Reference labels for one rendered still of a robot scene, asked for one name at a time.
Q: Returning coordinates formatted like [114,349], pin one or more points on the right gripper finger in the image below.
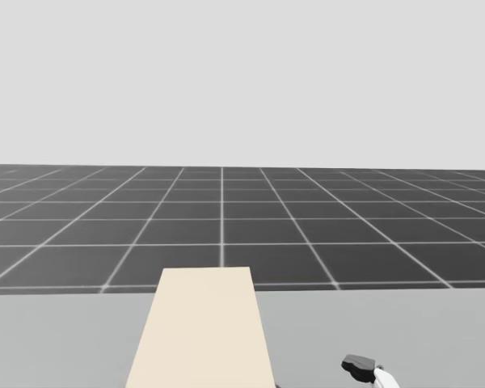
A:
[365,371]

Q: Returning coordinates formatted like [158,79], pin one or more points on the tall board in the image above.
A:
[204,331]

